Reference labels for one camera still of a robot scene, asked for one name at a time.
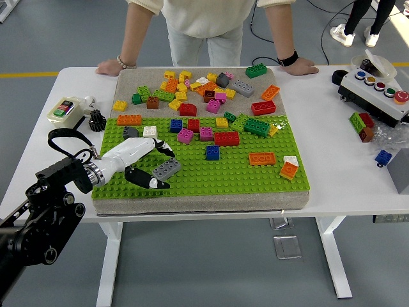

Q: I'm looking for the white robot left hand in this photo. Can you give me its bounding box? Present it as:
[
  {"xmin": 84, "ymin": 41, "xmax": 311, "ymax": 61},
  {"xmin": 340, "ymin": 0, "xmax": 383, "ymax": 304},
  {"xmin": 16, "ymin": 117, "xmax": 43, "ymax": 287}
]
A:
[{"xmin": 93, "ymin": 137, "xmax": 176, "ymax": 191}]

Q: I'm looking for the person's left hand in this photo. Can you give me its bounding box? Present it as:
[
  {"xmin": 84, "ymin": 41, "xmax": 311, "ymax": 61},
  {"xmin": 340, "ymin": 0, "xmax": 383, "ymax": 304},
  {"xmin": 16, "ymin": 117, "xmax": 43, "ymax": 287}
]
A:
[{"xmin": 277, "ymin": 57, "xmax": 320, "ymax": 77}]

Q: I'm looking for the orange and yellow brick stack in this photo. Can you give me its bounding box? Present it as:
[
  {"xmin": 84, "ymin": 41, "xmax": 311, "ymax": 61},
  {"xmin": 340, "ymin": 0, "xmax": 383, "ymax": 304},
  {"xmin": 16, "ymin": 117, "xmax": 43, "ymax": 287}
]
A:
[{"xmin": 279, "ymin": 161, "xmax": 299, "ymax": 182}]

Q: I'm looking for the person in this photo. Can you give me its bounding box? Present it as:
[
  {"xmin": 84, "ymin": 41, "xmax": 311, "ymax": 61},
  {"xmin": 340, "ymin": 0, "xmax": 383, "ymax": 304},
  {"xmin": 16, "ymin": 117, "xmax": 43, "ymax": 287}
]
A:
[
  {"xmin": 330, "ymin": 0, "xmax": 396, "ymax": 48},
  {"xmin": 125, "ymin": 0, "xmax": 279, "ymax": 67}
]

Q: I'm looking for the cream switch box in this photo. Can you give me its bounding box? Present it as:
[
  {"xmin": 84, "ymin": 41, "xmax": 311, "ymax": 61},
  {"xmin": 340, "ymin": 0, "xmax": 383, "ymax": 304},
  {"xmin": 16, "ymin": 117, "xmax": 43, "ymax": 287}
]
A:
[{"xmin": 46, "ymin": 96, "xmax": 86, "ymax": 130}]

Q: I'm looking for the dark grey sloped brick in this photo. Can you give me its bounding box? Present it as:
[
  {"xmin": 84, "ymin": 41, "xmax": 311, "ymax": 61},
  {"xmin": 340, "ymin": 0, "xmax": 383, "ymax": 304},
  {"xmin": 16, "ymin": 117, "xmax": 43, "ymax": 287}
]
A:
[
  {"xmin": 215, "ymin": 72, "xmax": 231, "ymax": 88},
  {"xmin": 122, "ymin": 125, "xmax": 140, "ymax": 141}
]

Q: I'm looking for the light grey eight-stud brick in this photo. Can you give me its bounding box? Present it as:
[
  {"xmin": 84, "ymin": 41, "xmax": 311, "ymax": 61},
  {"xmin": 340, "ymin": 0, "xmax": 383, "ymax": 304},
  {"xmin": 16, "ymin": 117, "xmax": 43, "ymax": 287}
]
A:
[
  {"xmin": 231, "ymin": 79, "xmax": 256, "ymax": 98},
  {"xmin": 151, "ymin": 157, "xmax": 183, "ymax": 180}
]

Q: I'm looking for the red eight-stud brick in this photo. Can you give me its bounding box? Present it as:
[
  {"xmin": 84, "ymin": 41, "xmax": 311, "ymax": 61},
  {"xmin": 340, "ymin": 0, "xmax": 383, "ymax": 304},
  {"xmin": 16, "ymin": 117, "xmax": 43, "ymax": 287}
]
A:
[
  {"xmin": 251, "ymin": 100, "xmax": 277, "ymax": 116},
  {"xmin": 213, "ymin": 131, "xmax": 241, "ymax": 148}
]

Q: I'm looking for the white push-button control box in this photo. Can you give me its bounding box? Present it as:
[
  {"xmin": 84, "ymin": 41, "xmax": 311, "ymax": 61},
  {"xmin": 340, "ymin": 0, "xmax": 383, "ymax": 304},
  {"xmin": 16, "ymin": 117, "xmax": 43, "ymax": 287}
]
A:
[{"xmin": 337, "ymin": 68, "xmax": 409, "ymax": 128}]

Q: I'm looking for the clear plastic container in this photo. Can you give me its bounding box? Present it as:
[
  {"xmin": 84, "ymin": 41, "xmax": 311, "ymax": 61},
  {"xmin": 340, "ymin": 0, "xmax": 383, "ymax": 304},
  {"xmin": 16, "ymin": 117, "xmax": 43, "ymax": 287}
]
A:
[{"xmin": 350, "ymin": 49, "xmax": 397, "ymax": 80}]

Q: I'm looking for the black tape roll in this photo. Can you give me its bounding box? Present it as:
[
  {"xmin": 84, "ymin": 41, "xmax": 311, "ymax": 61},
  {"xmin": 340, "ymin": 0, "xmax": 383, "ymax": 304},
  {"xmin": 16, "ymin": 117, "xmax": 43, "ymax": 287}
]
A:
[{"xmin": 331, "ymin": 69, "xmax": 350, "ymax": 86}]

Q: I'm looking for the dark green eight-stud brick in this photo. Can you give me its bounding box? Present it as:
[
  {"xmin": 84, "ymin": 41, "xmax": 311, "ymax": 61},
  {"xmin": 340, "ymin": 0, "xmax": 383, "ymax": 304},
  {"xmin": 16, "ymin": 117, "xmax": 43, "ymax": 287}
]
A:
[
  {"xmin": 243, "ymin": 117, "xmax": 273, "ymax": 138},
  {"xmin": 245, "ymin": 63, "xmax": 269, "ymax": 79}
]

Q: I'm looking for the person's right hand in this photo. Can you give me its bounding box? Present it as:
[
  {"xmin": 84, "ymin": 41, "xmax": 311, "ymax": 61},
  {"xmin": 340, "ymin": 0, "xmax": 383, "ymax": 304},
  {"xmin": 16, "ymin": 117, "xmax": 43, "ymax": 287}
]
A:
[{"xmin": 95, "ymin": 58, "xmax": 138, "ymax": 77}]

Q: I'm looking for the black gear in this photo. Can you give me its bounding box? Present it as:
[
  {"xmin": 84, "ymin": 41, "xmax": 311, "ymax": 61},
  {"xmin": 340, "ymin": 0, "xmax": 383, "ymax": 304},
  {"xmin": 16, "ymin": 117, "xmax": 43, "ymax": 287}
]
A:
[{"xmin": 87, "ymin": 109, "xmax": 107, "ymax": 132}]

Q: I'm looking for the orange toy brick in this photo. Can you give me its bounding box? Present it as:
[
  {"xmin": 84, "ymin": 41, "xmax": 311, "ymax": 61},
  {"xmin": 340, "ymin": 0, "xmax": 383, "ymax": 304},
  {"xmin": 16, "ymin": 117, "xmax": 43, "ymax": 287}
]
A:
[{"xmin": 195, "ymin": 81, "xmax": 219, "ymax": 98}]

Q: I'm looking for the table control panel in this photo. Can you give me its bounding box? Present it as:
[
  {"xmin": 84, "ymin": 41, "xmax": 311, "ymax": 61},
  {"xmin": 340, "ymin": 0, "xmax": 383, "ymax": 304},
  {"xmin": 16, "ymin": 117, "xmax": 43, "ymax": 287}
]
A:
[{"xmin": 371, "ymin": 214, "xmax": 409, "ymax": 224}]

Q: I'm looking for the black floor cable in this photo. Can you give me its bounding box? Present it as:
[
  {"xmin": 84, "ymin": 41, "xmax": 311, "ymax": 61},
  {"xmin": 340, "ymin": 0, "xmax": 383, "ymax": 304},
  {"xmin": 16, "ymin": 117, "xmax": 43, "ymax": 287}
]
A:
[
  {"xmin": 320, "ymin": 0, "xmax": 357, "ymax": 66},
  {"xmin": 249, "ymin": 3, "xmax": 282, "ymax": 67}
]

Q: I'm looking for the red arched brick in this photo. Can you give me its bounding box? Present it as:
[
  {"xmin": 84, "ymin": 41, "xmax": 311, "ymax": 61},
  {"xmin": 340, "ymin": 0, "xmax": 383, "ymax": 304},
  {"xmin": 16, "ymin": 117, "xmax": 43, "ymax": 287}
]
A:
[{"xmin": 179, "ymin": 102, "xmax": 198, "ymax": 117}]

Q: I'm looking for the orange eight-stud brick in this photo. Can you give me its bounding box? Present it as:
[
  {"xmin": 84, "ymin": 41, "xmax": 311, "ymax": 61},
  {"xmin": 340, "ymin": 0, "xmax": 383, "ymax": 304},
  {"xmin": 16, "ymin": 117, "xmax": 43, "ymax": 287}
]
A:
[
  {"xmin": 164, "ymin": 78, "xmax": 180, "ymax": 94},
  {"xmin": 116, "ymin": 114, "xmax": 143, "ymax": 126},
  {"xmin": 248, "ymin": 152, "xmax": 277, "ymax": 167}
]

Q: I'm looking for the red toy brick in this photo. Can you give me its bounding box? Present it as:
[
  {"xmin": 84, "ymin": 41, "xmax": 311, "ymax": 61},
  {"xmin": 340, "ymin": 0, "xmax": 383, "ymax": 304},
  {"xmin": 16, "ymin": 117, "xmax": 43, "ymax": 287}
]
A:
[{"xmin": 358, "ymin": 112, "xmax": 376, "ymax": 129}]

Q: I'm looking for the grey-brown foam mat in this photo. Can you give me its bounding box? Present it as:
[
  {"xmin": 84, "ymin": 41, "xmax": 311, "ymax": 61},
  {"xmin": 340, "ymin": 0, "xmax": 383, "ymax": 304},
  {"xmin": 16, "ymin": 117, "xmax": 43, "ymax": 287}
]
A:
[{"xmin": 91, "ymin": 67, "xmax": 312, "ymax": 217}]

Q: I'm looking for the green studded baseplate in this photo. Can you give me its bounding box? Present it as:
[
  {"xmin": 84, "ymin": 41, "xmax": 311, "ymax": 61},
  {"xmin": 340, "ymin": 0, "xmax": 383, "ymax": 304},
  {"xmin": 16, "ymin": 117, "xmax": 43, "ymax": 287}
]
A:
[{"xmin": 91, "ymin": 114, "xmax": 312, "ymax": 200}]

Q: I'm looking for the blue brick with ring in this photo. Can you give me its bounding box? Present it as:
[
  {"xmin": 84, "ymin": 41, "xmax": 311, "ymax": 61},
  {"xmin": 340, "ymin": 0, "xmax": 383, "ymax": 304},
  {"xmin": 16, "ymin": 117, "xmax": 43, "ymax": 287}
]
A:
[{"xmin": 374, "ymin": 149, "xmax": 394, "ymax": 168}]

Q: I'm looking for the bead bracelet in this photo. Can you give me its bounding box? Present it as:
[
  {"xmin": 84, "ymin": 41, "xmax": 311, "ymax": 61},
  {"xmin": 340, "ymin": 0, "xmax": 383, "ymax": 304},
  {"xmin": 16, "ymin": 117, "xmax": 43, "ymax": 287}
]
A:
[{"xmin": 115, "ymin": 54, "xmax": 138, "ymax": 70}]

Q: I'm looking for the white table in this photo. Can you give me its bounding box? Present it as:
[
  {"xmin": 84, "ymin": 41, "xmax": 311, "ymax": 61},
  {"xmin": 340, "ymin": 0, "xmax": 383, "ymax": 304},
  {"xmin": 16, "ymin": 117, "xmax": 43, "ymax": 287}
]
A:
[{"xmin": 0, "ymin": 65, "xmax": 409, "ymax": 307}]

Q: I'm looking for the crumpled clear plastic bag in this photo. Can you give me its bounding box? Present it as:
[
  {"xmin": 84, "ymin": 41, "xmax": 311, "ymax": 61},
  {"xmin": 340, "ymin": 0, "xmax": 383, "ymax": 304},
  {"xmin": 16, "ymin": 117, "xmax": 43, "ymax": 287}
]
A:
[{"xmin": 367, "ymin": 123, "xmax": 409, "ymax": 153}]

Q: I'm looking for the light green eight-stud brick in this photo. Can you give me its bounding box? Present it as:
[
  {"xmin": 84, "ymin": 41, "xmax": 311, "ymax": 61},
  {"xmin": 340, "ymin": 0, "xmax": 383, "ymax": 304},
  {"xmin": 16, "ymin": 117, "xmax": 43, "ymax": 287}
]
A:
[
  {"xmin": 230, "ymin": 113, "xmax": 249, "ymax": 133},
  {"xmin": 152, "ymin": 89, "xmax": 176, "ymax": 103}
]

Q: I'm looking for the white furniture frame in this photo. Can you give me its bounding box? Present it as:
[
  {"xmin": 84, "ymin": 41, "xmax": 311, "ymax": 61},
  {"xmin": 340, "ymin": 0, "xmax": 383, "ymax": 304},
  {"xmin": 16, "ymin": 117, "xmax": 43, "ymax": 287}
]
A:
[{"xmin": 0, "ymin": 0, "xmax": 17, "ymax": 24}]

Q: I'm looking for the black wristwatch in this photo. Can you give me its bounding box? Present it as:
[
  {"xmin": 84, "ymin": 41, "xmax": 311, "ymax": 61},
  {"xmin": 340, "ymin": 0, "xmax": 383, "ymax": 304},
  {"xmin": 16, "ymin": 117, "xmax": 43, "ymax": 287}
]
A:
[{"xmin": 276, "ymin": 49, "xmax": 300, "ymax": 68}]

